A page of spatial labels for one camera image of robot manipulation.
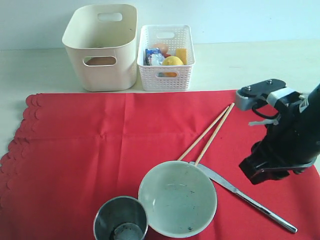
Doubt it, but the left wooden chopstick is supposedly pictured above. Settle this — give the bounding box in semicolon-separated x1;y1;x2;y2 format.
177;106;229;161

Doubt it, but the brown egg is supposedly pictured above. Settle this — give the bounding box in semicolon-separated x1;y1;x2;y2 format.
152;42;169;54

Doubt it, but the yellow cheese wedge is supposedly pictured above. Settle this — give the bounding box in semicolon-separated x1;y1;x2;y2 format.
175;48;188;65

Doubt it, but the cream plastic bin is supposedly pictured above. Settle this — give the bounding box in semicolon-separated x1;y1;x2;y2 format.
62;4;137;92

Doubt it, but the pale green bowl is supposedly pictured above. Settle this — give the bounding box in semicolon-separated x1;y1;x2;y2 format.
138;160;218;239

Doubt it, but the white perforated plastic basket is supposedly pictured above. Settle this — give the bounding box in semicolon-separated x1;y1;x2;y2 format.
137;24;196;92

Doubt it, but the stainless steel cup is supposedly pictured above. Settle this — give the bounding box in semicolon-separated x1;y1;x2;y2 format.
93;195;149;240

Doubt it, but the red scalloped cloth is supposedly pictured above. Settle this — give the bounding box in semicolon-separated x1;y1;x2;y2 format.
0;90;320;240

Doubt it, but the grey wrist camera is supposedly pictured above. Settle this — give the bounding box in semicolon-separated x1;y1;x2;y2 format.
235;78;302;111

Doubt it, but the blue white milk carton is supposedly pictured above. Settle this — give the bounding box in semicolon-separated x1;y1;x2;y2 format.
144;47;165;66

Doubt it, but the yellow lemon with sticker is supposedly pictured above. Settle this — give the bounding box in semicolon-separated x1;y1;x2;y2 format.
162;56;184;78

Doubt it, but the right wooden chopstick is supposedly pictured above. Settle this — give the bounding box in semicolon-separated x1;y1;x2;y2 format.
194;102;235;166

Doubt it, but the wooden chopstick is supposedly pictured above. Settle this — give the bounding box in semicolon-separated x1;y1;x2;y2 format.
177;106;229;161
194;102;235;166

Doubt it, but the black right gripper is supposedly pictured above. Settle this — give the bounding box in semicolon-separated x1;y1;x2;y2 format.
239;86;320;185

